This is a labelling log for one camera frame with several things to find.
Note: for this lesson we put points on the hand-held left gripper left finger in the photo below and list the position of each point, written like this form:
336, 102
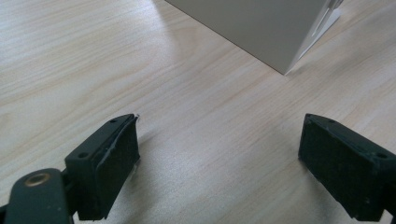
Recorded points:
102, 168

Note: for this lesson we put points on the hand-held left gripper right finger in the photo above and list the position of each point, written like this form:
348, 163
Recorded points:
342, 174

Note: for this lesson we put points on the white expandable file rack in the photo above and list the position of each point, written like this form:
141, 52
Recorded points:
255, 28

